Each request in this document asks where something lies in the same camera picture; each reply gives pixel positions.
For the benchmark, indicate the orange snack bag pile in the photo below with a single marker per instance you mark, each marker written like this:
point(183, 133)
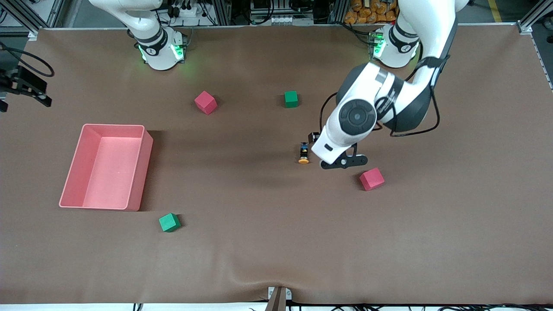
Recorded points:
point(367, 15)

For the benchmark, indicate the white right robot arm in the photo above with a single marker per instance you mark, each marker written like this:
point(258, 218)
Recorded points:
point(155, 52)

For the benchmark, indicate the pink foam cube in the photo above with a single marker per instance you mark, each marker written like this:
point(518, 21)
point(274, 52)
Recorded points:
point(372, 179)
point(205, 103)

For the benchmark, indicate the white power strip with plugs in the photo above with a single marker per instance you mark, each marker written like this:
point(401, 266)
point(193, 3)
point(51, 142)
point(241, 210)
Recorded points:
point(190, 12)

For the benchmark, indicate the pink plastic bin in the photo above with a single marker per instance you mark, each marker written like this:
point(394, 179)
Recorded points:
point(112, 168)

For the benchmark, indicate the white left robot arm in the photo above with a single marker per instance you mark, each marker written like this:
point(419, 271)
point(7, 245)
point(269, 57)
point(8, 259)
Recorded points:
point(414, 17)

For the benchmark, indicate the metal table edge bracket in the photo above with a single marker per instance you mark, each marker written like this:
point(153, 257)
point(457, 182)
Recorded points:
point(278, 300)

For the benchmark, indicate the green foam cube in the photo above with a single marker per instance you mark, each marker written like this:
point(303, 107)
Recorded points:
point(169, 222)
point(291, 99)

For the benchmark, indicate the brown table cover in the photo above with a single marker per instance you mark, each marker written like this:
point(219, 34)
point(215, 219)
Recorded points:
point(389, 242)

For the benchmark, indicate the aluminium frame profile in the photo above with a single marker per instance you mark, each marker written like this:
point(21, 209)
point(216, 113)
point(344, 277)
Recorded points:
point(21, 17)
point(533, 15)

